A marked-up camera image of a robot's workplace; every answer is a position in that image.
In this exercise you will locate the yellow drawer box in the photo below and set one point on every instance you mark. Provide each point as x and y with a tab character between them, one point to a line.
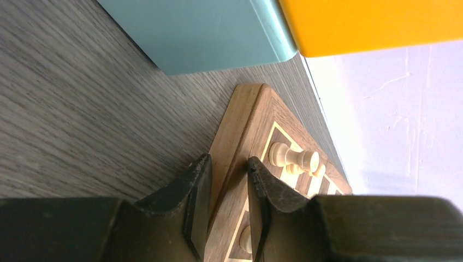
327	28

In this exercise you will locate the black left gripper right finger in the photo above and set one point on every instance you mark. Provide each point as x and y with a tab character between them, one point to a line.
285	225

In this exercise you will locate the teal drawer box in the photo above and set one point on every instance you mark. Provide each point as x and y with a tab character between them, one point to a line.
193	36

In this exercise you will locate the wooden chess board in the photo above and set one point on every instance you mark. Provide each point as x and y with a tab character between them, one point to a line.
255	119

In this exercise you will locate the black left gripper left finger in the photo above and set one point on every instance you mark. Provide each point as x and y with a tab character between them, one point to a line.
169	224

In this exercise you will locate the white chess piece near finger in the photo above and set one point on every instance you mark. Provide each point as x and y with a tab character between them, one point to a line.
245	240

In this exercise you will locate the white rook chess piece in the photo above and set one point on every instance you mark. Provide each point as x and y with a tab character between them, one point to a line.
296	163

